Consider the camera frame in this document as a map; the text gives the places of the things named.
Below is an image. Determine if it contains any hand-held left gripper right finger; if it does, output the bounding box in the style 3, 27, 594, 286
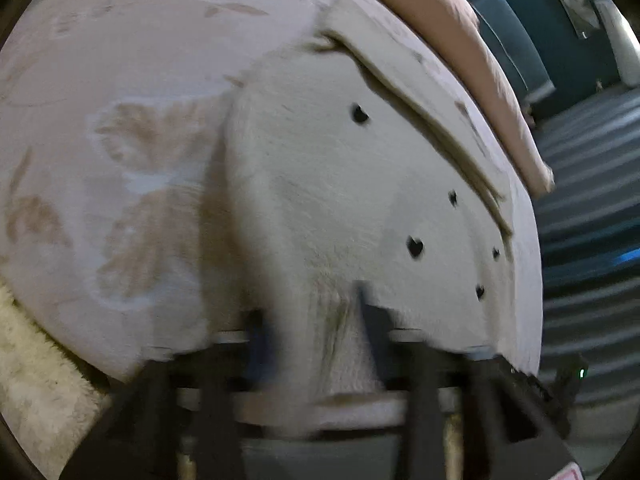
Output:
354, 284, 577, 480

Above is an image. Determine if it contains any pink quilt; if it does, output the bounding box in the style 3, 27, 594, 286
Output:
325, 0, 556, 196

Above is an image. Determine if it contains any teal headboard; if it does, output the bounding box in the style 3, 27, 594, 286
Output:
425, 0, 632, 121

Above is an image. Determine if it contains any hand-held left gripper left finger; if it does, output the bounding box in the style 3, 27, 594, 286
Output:
60, 309, 272, 480

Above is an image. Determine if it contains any pink floral blanket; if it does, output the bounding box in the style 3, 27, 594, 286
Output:
0, 0, 546, 431

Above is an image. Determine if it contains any teal pleated curtain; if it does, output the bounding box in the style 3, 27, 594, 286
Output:
530, 85, 640, 461

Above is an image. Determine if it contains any cream fleece garment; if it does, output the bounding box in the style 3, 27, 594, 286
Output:
220, 0, 517, 436

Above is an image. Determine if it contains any white fluffy rug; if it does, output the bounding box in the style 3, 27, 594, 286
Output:
0, 280, 112, 480

